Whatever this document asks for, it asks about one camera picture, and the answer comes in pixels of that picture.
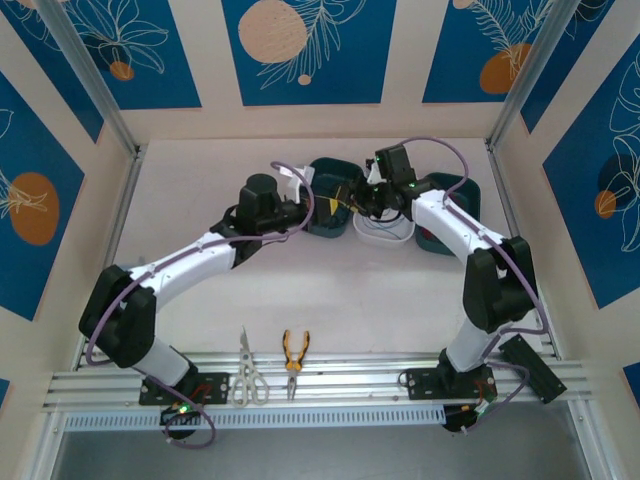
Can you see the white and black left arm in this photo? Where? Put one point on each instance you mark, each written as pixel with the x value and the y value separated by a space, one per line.
pixel 190 260

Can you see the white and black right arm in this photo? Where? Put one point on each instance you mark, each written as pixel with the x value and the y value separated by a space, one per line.
pixel 450 220

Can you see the dark teal plastic bin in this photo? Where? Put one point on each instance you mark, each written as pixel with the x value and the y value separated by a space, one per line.
pixel 327 227
pixel 470 200

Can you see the white plastic bin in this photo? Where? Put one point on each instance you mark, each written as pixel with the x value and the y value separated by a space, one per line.
pixel 380 239

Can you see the yellow and black pliers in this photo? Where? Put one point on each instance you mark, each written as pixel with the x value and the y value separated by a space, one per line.
pixel 295 360

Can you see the black controller board with LED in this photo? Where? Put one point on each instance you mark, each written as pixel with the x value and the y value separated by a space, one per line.
pixel 465 417
pixel 180 414

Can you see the black rectangular box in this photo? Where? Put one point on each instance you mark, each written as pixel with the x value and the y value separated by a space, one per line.
pixel 535 370

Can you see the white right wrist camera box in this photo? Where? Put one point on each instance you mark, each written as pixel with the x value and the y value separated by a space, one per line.
pixel 374 175

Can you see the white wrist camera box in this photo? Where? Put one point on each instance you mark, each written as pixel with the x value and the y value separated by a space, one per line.
pixel 302 192
pixel 374 175

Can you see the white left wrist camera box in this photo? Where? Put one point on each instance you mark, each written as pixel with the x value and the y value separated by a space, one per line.
pixel 302 192

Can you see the aluminium corner post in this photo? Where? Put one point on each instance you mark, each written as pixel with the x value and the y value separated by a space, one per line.
pixel 90 75
pixel 530 75

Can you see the aluminium rail frame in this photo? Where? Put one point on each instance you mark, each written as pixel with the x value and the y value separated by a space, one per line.
pixel 350 370

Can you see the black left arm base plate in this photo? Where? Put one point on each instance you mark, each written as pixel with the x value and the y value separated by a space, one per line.
pixel 215 387

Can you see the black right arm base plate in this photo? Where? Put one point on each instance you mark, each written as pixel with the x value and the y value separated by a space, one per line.
pixel 420 385

